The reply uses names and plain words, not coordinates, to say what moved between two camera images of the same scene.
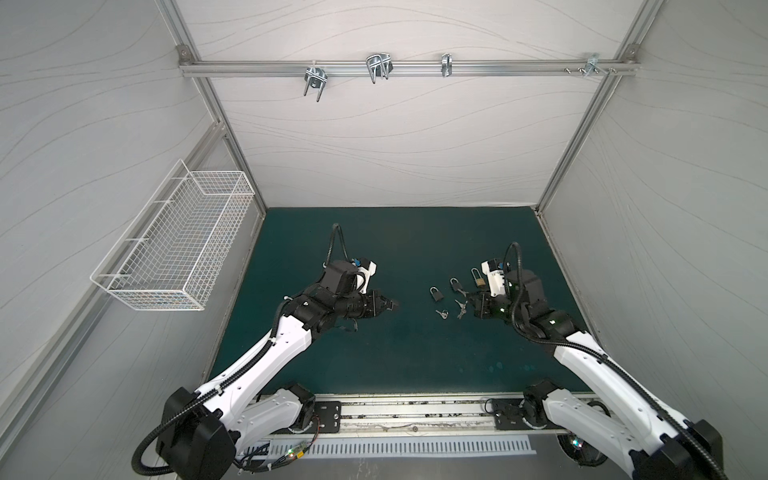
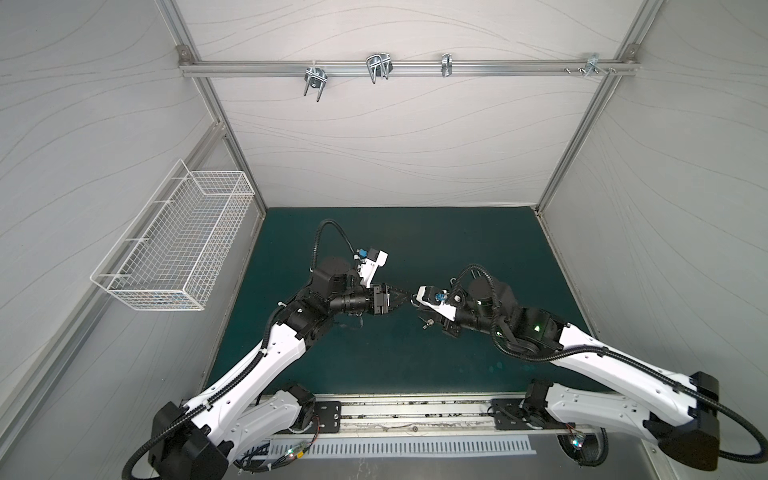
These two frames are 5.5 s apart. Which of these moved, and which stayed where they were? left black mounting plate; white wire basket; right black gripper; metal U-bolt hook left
Moved: right black gripper
Stayed: white wire basket; metal U-bolt hook left; left black mounting plate
